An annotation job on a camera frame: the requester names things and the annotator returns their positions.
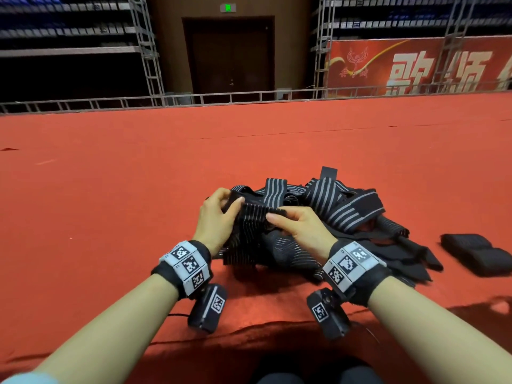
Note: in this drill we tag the person's right hand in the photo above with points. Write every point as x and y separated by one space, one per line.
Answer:
308 232

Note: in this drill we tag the person's left hand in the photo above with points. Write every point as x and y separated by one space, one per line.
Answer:
214 224

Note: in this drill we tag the person's left forearm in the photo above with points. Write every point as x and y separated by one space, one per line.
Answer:
112 332

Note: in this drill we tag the person's right forearm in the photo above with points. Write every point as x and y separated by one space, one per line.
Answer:
444 336

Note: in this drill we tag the black wristband with marker tags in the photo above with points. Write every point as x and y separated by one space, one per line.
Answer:
356 268
184 266

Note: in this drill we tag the metal railing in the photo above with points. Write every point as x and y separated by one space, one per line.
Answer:
240 96

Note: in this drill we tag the black trousers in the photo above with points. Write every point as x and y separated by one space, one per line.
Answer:
316 372

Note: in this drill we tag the dark brown door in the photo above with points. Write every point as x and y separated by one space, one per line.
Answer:
228 60

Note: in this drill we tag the metal truss column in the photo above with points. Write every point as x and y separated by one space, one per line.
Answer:
148 48
454 40
324 44

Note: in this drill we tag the red banner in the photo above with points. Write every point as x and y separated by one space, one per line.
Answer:
416 66

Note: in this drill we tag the green exit sign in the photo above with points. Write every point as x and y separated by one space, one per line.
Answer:
228 8

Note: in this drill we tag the tiered bleacher seats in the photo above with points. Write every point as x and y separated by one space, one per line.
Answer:
64 28
400 16

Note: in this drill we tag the light blue sleeve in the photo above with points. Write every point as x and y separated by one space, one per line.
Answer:
28 379

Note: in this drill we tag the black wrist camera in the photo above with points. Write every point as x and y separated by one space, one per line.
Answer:
208 308
328 314

